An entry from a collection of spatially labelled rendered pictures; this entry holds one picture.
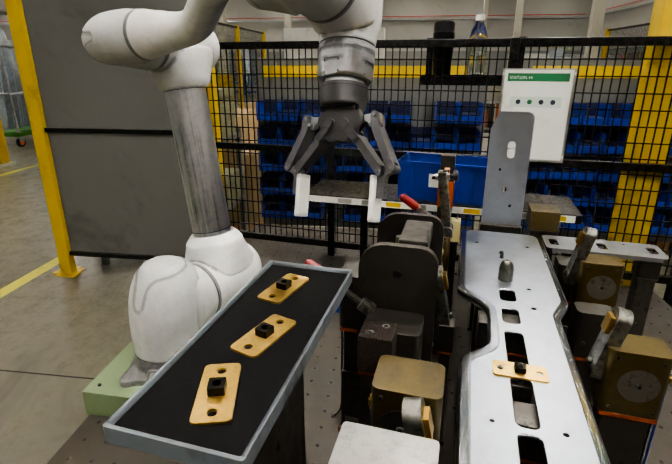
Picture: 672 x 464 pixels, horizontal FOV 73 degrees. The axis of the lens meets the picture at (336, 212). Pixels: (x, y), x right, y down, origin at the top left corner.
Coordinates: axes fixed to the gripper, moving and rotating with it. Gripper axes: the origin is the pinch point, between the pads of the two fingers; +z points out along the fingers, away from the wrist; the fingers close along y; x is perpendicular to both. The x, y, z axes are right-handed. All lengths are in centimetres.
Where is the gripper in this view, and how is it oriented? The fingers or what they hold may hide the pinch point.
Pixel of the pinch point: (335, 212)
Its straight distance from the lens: 71.5
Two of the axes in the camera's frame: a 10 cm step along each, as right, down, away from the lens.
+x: 5.3, 0.3, 8.5
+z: -0.7, 10.0, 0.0
